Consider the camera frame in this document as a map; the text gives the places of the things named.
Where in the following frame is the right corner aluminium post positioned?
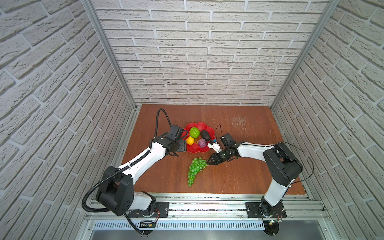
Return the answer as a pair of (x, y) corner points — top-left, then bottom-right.
(270, 0), (340, 111)

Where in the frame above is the red flower-shaped fruit bowl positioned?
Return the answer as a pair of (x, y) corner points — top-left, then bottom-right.
(184, 122), (217, 154)

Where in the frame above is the purple fake fruit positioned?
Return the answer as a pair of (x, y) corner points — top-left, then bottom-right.
(198, 138), (207, 148)

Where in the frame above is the left corner aluminium post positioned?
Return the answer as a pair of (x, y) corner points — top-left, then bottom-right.
(82, 0), (138, 111)

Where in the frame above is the aluminium frame rail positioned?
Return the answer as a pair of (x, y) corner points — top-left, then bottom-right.
(74, 192), (341, 240)

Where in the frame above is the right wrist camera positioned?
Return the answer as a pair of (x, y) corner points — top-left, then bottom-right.
(207, 140), (222, 153)

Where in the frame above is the small electronics board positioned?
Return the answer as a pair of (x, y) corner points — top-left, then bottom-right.
(139, 221), (157, 229)

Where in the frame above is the corner aluminium post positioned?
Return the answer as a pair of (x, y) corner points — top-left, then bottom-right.
(82, 0), (138, 111)
(270, 0), (340, 111)

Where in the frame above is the dark fake avocado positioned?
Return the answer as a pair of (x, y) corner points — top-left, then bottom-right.
(200, 130), (211, 142)

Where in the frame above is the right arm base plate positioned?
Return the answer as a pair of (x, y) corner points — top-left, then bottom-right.
(245, 201), (287, 219)

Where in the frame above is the green bumpy custard apple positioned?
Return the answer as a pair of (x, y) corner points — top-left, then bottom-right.
(189, 127), (201, 139)

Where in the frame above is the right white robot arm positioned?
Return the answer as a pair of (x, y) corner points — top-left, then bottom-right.
(207, 134), (303, 217)

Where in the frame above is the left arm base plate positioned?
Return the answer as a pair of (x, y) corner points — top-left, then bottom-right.
(128, 202), (170, 218)

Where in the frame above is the yellow fake lemon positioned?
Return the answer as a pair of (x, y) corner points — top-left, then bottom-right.
(186, 137), (195, 145)

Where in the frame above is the green grape bunch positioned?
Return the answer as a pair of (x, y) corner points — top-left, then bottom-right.
(188, 157), (208, 187)

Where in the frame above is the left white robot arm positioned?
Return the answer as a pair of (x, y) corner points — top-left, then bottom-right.
(96, 125), (187, 216)

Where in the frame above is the left black corrugated cable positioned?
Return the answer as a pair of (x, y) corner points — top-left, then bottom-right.
(81, 108), (172, 235)

